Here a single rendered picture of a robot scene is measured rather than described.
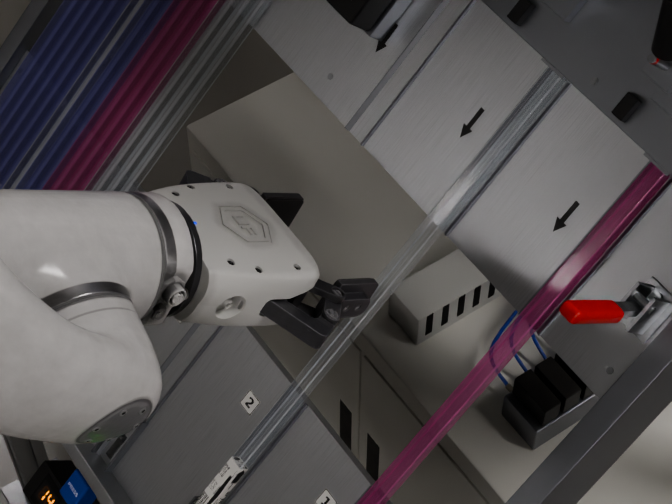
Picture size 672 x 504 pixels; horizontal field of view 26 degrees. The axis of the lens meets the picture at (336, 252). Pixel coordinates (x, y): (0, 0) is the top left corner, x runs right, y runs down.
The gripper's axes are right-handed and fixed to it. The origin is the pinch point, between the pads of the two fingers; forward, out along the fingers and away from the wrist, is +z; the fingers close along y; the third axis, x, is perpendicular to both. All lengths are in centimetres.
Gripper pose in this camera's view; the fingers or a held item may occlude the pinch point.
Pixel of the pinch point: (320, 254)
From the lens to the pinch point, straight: 103.5
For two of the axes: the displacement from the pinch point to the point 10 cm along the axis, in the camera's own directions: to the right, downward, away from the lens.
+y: -5.7, -6.6, 4.9
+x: -4.8, 7.5, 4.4
